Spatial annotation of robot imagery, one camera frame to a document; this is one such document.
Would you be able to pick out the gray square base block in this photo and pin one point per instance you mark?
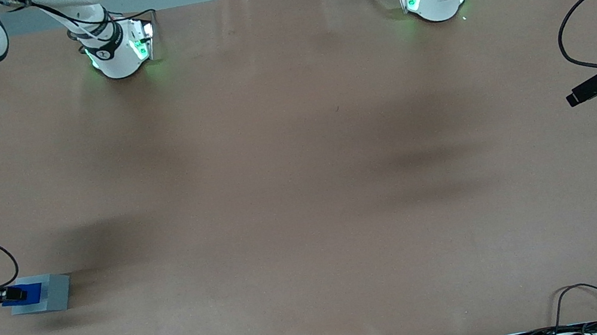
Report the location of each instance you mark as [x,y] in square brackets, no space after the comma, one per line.
[56,293]

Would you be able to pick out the blue plastic part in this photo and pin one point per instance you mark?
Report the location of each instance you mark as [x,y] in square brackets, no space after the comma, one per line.
[34,293]

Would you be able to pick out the brown table cover sheet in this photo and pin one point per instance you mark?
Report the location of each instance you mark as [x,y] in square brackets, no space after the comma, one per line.
[302,191]

